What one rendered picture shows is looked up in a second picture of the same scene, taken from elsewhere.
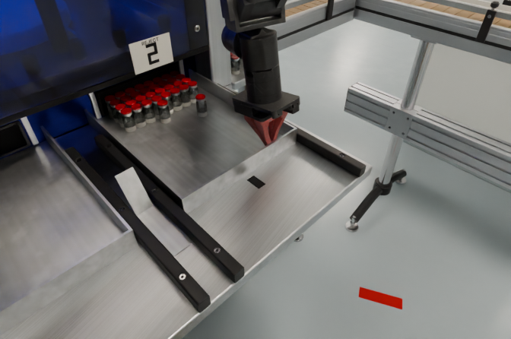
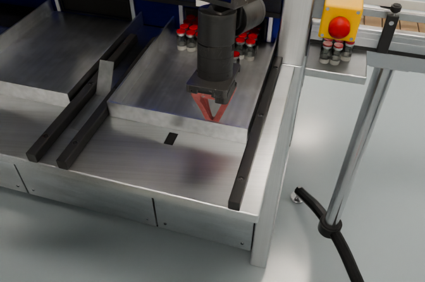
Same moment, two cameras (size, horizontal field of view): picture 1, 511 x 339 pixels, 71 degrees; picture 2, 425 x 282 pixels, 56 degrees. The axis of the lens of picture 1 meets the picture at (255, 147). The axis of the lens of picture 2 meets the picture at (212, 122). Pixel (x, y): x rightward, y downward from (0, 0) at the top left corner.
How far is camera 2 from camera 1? 0.54 m
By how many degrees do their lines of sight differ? 45
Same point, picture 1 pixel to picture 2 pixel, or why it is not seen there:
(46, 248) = (52, 74)
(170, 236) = (85, 118)
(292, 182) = (185, 161)
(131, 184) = (105, 72)
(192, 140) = not seen: hidden behind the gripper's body
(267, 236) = (112, 168)
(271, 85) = (205, 62)
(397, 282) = not seen: outside the picture
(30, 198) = (86, 47)
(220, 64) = (291, 40)
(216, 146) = not seen: hidden behind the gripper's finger
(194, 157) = (174, 92)
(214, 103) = (257, 71)
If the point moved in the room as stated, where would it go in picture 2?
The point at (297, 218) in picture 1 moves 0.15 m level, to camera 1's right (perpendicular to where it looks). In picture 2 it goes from (142, 180) to (185, 256)
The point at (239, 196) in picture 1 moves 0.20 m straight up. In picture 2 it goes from (147, 135) to (131, 35)
